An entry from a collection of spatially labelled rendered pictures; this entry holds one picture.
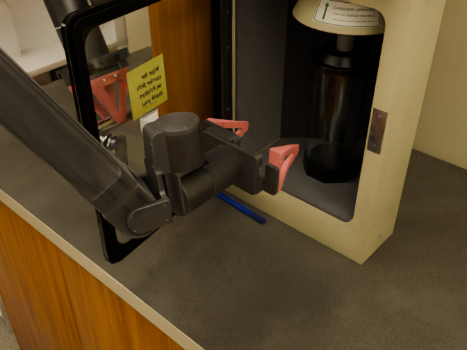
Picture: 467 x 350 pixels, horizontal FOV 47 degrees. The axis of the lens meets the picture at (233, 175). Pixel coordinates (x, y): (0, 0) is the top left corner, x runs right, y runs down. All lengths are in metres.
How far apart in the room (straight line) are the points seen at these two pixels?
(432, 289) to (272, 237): 0.28
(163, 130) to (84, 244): 0.41
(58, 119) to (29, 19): 1.27
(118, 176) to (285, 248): 0.42
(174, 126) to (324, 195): 0.40
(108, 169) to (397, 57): 0.40
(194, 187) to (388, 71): 0.30
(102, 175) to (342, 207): 0.46
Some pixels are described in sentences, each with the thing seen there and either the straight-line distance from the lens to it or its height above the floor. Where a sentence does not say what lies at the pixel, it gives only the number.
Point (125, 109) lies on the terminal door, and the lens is 0.77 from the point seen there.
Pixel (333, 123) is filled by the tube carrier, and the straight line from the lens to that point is 0.93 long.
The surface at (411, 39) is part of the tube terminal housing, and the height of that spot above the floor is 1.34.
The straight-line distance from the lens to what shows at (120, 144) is 0.75.
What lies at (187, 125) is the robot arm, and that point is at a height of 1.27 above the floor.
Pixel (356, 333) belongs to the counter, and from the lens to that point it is 0.86.
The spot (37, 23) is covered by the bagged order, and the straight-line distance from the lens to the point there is 1.87.
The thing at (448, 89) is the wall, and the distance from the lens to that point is 1.23.
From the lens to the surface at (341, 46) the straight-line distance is 0.91.
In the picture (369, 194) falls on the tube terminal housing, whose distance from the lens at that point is 0.86.
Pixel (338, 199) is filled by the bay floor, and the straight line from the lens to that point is 0.96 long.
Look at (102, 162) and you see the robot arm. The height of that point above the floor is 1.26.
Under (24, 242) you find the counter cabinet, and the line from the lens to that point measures 1.34.
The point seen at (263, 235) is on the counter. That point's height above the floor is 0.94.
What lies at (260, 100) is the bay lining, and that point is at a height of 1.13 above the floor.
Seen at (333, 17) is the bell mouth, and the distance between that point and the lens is 0.81.
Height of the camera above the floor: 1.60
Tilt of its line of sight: 36 degrees down
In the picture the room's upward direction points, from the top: straight up
